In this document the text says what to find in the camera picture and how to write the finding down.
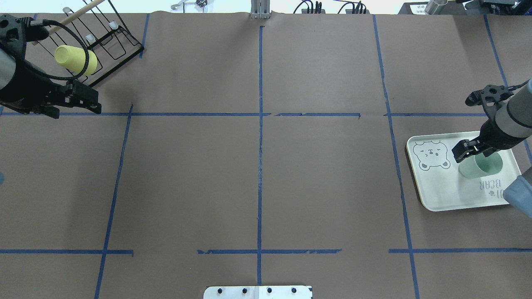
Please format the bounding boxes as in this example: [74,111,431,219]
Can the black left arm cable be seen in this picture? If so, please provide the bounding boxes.
[17,20,90,81]

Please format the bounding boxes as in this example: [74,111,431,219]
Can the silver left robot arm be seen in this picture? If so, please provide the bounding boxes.
[0,50,101,119]

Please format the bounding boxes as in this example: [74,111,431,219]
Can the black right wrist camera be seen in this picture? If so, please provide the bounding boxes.
[464,85,514,117]

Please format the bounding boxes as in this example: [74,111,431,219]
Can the yellow plastic cup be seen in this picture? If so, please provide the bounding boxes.
[54,45,98,76]

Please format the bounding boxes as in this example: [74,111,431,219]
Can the black wire cup rack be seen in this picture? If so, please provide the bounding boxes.
[26,0,144,86]

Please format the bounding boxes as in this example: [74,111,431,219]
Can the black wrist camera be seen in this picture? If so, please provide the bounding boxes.
[464,85,514,117]
[0,14,49,57]

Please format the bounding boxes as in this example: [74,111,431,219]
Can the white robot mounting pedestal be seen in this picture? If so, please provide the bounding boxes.
[203,285,313,299]

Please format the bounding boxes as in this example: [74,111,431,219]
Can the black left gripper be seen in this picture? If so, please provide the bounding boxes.
[0,58,101,119]

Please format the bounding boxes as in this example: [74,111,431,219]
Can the aluminium frame post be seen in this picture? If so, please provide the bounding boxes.
[250,0,271,20]

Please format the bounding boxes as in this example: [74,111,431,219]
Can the silver metal can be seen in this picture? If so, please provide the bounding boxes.
[424,0,448,15]

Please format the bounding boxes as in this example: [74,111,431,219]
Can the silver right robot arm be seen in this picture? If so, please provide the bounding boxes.
[452,79,532,164]

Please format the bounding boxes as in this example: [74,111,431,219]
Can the cream bear serving tray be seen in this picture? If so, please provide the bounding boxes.
[406,131,521,212]

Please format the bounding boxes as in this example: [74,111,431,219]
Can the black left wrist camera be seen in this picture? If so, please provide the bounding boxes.
[0,14,49,57]

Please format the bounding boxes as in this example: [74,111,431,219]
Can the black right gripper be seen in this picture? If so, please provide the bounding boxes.
[452,121,520,163]

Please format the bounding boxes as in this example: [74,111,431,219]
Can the pale green plastic cup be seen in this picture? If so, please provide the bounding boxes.
[458,152,503,179]

